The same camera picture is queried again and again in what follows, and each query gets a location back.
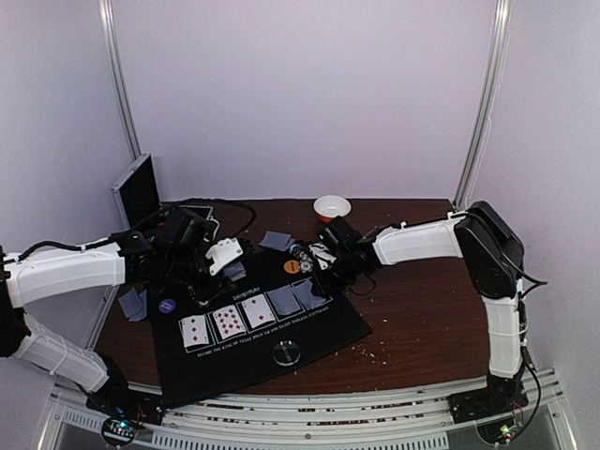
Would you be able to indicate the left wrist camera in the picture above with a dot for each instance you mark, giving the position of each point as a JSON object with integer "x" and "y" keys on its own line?
{"x": 182, "y": 231}

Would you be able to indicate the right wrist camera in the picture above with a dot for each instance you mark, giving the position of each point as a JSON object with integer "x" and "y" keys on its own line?
{"x": 339, "y": 236}

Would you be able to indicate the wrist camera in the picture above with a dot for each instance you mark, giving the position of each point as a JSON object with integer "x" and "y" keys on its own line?
{"x": 182, "y": 231}
{"x": 339, "y": 236}

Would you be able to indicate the two of diamonds card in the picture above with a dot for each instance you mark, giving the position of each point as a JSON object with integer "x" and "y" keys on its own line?
{"x": 257, "y": 311}

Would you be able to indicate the right aluminium frame post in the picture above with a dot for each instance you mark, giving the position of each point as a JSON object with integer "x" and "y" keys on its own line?
{"x": 490, "y": 89}

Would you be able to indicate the purple small blind button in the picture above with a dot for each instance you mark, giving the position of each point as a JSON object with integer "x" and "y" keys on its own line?
{"x": 167, "y": 306}

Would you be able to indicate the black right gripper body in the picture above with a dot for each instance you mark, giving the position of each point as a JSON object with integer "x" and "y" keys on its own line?
{"x": 325, "y": 275}

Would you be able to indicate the left aluminium frame post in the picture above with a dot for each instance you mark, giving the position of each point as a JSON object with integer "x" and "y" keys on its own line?
{"x": 108, "y": 25}

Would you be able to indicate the face-down board card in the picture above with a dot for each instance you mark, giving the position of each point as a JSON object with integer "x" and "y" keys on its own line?
{"x": 283, "y": 301}
{"x": 302, "y": 290}

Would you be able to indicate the white and red bowl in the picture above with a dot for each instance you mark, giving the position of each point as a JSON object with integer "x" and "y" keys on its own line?
{"x": 328, "y": 207}

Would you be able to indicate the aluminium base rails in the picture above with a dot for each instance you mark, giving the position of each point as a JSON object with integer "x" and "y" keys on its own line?
{"x": 411, "y": 418}

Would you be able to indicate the blue patterned playing card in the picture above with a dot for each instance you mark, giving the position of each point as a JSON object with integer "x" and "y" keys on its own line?
{"x": 277, "y": 241}
{"x": 137, "y": 312}
{"x": 132, "y": 297}

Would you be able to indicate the poker chip pile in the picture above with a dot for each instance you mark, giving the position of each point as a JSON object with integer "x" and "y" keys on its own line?
{"x": 196, "y": 297}
{"x": 300, "y": 253}

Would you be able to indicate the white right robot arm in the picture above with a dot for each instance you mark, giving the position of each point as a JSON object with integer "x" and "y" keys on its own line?
{"x": 493, "y": 255}

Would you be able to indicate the grey playing card deck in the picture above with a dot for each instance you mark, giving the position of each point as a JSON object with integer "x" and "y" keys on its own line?
{"x": 234, "y": 271}

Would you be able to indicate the three of diamonds card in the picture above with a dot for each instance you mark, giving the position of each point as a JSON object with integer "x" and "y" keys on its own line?
{"x": 194, "y": 331}

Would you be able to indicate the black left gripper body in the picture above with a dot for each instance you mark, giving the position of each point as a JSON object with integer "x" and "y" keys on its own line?
{"x": 181, "y": 270}

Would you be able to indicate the black dealer button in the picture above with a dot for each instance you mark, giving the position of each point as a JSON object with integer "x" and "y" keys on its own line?
{"x": 286, "y": 353}

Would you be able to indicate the nine of diamonds card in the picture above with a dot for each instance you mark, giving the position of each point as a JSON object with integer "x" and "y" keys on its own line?
{"x": 228, "y": 322}

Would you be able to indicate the aluminium frame post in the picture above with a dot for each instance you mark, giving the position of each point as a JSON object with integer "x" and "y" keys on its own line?
{"x": 108, "y": 25}
{"x": 490, "y": 89}

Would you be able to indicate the aluminium poker chip case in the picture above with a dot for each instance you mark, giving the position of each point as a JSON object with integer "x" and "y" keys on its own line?
{"x": 136, "y": 195}

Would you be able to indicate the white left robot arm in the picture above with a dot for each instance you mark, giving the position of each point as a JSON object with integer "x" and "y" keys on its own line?
{"x": 72, "y": 272}

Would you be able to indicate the black poker play mat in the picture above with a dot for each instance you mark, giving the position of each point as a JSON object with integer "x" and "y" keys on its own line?
{"x": 225, "y": 366}

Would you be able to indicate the orange big blind button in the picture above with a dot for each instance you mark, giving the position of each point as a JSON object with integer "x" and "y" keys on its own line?
{"x": 292, "y": 267}

